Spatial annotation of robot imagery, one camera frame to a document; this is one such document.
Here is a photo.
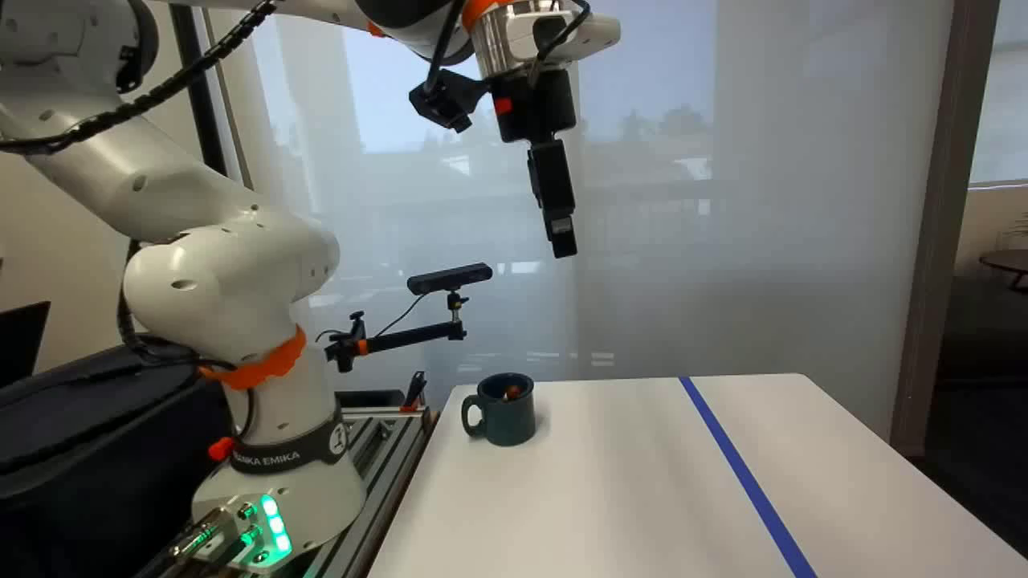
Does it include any orange strap on arm shoulder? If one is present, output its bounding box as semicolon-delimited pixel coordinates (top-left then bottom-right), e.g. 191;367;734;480
192;324;311;396

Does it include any brown window frame post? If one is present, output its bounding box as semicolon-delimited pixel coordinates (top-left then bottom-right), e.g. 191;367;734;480
891;0;1006;461

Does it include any round dark side table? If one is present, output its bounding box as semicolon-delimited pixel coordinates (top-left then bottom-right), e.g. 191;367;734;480
976;248;1028;297

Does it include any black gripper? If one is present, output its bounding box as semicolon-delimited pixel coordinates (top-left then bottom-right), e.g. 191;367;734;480
493;68;582;263

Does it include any black red mount clamp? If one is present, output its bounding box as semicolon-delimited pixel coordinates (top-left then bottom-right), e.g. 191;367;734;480
396;367;434;419

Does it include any aluminium profile base frame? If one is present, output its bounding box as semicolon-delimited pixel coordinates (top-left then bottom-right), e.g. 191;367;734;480
137;388;442;578

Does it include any black soft equipment case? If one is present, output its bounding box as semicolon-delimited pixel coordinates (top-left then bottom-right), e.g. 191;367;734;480
0;343;237;578

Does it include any black stereo bar camera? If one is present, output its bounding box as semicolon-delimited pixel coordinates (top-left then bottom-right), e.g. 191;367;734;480
406;259;499;299

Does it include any green lit base block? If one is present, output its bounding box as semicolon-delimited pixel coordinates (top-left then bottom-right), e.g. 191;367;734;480
164;488;298;573

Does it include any black vertical pole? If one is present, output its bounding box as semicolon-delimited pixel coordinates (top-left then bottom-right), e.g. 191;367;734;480
167;0;237;179

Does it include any orange strap on wrist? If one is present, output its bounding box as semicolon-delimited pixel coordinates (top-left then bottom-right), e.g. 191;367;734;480
459;0;509;33

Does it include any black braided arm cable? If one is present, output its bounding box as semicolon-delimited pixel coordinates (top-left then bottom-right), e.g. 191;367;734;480
0;0;282;161

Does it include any small red knob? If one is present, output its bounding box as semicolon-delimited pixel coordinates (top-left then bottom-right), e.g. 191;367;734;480
205;432;240;465

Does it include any dark flat screen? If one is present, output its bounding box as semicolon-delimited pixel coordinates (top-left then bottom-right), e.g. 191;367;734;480
0;299;55;392

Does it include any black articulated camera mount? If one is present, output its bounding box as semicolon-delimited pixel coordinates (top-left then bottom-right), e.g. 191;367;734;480
320;289;477;376

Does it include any dark teal mug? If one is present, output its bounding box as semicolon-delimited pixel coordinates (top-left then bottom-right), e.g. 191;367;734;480
459;369;541;451

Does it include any long blue tape strip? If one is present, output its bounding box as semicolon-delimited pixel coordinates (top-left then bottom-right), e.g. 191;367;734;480
675;373;822;578

